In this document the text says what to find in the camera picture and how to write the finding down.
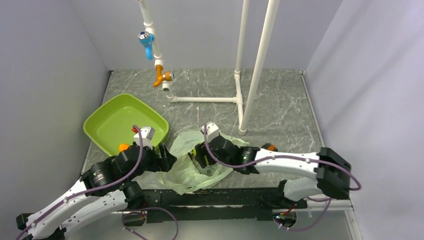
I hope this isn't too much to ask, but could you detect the orange fake fruit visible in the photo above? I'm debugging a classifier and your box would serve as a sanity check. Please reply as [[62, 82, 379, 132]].
[[118, 143, 130, 153]]

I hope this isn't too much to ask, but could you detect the green avocado print plastic bag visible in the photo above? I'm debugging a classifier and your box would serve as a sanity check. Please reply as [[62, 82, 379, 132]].
[[159, 130, 233, 195]]

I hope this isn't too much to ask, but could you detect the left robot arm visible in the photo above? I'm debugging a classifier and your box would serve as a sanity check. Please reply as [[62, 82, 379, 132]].
[[16, 143, 177, 240]]

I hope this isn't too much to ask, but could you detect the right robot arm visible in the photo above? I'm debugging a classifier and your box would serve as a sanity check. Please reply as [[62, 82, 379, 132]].
[[189, 135, 352, 208]]

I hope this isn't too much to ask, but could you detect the small orange black block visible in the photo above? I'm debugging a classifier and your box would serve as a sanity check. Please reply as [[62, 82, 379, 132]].
[[262, 142, 278, 152]]

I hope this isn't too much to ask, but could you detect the lime green plastic tray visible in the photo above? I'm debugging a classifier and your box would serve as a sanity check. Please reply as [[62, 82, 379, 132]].
[[83, 93, 170, 156]]

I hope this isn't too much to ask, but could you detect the orange tap valve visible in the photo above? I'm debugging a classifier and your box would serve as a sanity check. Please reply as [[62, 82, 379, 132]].
[[153, 64, 174, 88]]

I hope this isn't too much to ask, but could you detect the blue tap valve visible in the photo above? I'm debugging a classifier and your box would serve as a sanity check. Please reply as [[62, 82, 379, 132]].
[[137, 31, 155, 61]]

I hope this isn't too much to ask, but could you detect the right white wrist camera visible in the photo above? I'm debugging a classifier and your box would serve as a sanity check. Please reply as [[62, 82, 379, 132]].
[[201, 122, 220, 143]]

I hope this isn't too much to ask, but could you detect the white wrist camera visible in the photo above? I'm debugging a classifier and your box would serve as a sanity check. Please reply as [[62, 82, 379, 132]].
[[132, 126, 156, 150], [201, 122, 220, 143]]

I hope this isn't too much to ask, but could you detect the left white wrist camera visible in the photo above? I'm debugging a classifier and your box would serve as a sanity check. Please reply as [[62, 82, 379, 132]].
[[132, 126, 156, 150]]

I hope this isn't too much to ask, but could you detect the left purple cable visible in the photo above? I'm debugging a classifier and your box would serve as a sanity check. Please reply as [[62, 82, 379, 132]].
[[14, 124, 145, 240]]

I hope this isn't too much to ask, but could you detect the purple cable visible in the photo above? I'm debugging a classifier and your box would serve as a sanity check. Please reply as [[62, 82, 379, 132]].
[[202, 124, 362, 192], [14, 124, 145, 240]]

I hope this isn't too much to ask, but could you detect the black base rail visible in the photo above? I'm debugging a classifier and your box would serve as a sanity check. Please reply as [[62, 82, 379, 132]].
[[126, 187, 308, 224]]

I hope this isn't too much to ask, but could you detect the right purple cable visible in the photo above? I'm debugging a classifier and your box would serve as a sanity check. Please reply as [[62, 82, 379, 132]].
[[202, 124, 362, 192]]

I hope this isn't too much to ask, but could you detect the white PVC pipe frame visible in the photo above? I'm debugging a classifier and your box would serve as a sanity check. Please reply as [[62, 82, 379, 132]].
[[137, 0, 280, 136]]

